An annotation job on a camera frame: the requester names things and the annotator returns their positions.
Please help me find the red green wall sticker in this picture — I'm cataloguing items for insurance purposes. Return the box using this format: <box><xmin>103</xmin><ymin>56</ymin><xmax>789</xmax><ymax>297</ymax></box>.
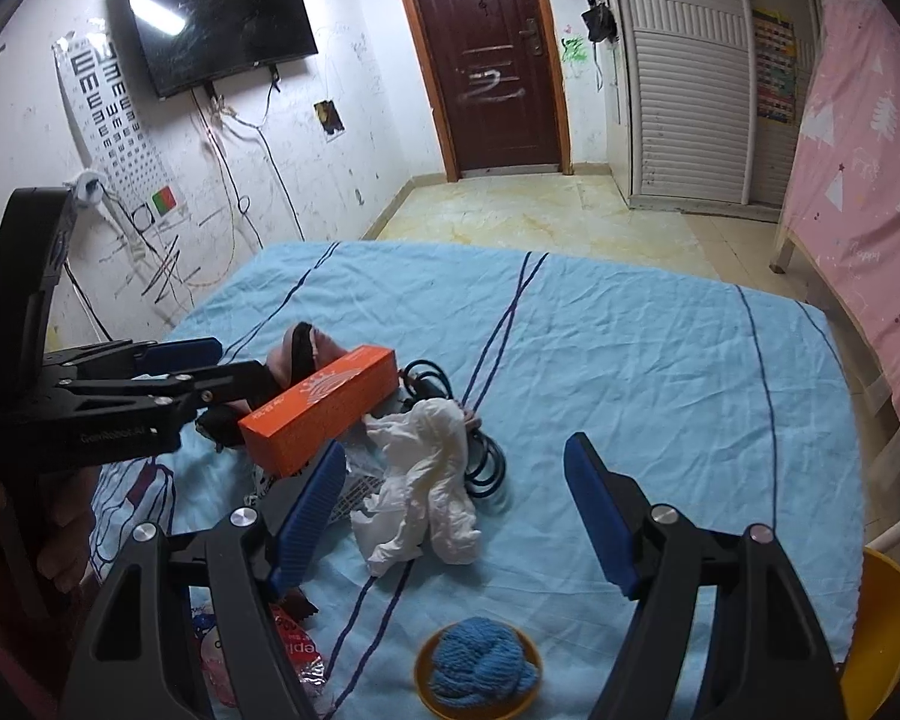
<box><xmin>151</xmin><ymin>185</ymin><xmax>176</xmax><ymax>218</ymax></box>

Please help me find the white louvred wardrobe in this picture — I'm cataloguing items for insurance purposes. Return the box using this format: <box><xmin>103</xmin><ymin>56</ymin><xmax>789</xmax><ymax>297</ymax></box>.
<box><xmin>617</xmin><ymin>0</ymin><xmax>756</xmax><ymax>208</ymax></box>

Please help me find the wall socket box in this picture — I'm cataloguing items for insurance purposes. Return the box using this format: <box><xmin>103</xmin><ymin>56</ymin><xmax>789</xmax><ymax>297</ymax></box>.
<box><xmin>313</xmin><ymin>99</ymin><xmax>344</xmax><ymax>140</ymax></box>

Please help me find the black cable bundle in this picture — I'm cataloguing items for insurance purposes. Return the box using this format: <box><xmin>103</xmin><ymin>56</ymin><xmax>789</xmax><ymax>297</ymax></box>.
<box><xmin>396</xmin><ymin>356</ymin><xmax>511</xmax><ymax>503</ymax></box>

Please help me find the orange cardboard box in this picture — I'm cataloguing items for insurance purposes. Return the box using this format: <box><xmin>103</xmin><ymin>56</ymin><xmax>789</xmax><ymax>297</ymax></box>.
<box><xmin>238</xmin><ymin>344</ymin><xmax>400</xmax><ymax>478</ymax></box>

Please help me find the pink patterned bed curtain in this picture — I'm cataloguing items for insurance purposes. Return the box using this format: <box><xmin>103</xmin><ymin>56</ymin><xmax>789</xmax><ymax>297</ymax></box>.
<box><xmin>782</xmin><ymin>0</ymin><xmax>900</xmax><ymax>424</ymax></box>

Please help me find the dark red wooden door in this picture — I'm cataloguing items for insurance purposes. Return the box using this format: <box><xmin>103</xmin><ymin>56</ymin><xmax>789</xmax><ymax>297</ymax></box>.
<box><xmin>401</xmin><ymin>0</ymin><xmax>572</xmax><ymax>181</ymax></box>

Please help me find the yellow plastic basin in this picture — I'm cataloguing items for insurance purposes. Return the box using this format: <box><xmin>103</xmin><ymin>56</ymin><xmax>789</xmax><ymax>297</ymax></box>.
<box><xmin>841</xmin><ymin>548</ymin><xmax>900</xmax><ymax>720</ymax></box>

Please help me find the blue yarn ball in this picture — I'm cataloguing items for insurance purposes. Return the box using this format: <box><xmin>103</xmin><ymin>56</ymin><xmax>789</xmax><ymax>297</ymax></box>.
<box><xmin>427</xmin><ymin>617</ymin><xmax>539</xmax><ymax>709</ymax></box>

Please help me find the black wall television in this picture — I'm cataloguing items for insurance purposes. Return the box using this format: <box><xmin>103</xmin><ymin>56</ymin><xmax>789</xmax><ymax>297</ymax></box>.
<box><xmin>128</xmin><ymin>0</ymin><xmax>318</xmax><ymax>98</ymax></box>

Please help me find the left hand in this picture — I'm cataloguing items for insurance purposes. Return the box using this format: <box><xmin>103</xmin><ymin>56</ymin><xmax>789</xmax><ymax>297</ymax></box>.
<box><xmin>37</xmin><ymin>466</ymin><xmax>100</xmax><ymax>593</ymax></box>

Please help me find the light blue bed sheet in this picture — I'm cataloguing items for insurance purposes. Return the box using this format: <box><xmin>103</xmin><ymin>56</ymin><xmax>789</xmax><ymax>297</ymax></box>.
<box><xmin>88</xmin><ymin>239</ymin><xmax>868</xmax><ymax>720</ymax></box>

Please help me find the eye test chart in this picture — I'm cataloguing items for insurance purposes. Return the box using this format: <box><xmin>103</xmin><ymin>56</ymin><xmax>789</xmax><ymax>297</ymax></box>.
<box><xmin>52</xmin><ymin>20</ymin><xmax>185</xmax><ymax>245</ymax></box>

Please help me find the colourful wall poster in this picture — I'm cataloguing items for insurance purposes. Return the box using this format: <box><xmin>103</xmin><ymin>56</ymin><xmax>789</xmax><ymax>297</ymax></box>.
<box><xmin>752</xmin><ymin>8</ymin><xmax>797</xmax><ymax>125</ymax></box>

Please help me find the white cloth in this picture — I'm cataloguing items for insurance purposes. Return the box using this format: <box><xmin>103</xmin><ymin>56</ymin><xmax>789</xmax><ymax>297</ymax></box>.
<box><xmin>351</xmin><ymin>398</ymin><xmax>481</xmax><ymax>578</ymax></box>

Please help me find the wooden bed frame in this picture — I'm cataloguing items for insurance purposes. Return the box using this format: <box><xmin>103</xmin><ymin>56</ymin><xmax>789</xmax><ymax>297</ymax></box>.
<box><xmin>769</xmin><ymin>226</ymin><xmax>795</xmax><ymax>275</ymax></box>

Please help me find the red snack wrapper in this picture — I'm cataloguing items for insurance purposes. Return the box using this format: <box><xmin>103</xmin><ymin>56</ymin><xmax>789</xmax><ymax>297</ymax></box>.
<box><xmin>191</xmin><ymin>598</ymin><xmax>333</xmax><ymax>718</ymax></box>

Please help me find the black wall cable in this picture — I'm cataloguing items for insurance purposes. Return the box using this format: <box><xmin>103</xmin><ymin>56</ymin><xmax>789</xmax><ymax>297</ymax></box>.
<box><xmin>190</xmin><ymin>62</ymin><xmax>309</xmax><ymax>249</ymax></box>

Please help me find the pink sock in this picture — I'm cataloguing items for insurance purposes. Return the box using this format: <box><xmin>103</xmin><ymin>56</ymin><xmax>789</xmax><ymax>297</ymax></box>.
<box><xmin>265</xmin><ymin>322</ymin><xmax>347</xmax><ymax>395</ymax></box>

